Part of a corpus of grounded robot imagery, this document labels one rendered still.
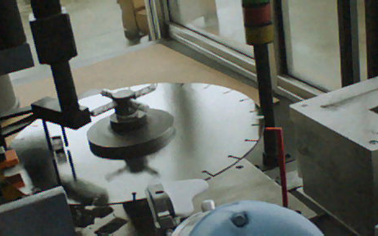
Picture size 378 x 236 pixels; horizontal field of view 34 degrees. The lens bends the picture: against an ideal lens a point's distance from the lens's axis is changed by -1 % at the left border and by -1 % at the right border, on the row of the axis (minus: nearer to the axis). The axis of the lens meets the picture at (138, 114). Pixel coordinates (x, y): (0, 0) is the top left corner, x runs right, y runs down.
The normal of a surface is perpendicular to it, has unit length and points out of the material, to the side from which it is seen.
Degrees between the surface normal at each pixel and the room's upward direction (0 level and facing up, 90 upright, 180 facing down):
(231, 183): 0
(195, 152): 0
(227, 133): 0
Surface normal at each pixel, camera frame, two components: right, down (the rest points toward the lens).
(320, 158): -0.92, 0.29
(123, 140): -0.18, -0.87
